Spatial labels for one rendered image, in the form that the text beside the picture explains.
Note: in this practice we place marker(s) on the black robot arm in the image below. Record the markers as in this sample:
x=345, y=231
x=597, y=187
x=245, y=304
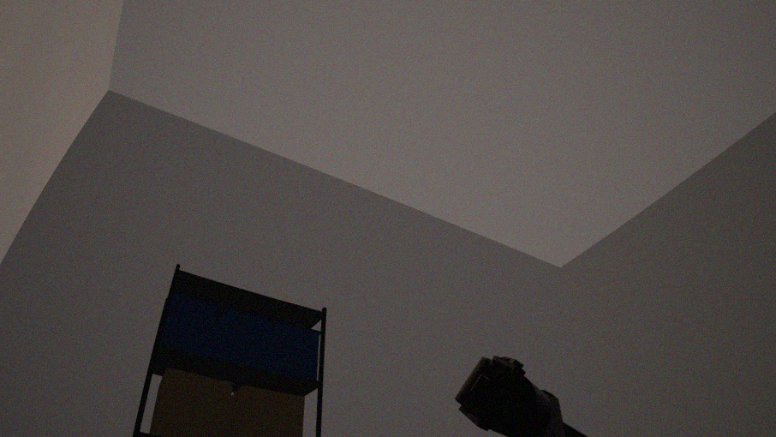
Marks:
x=498, y=397

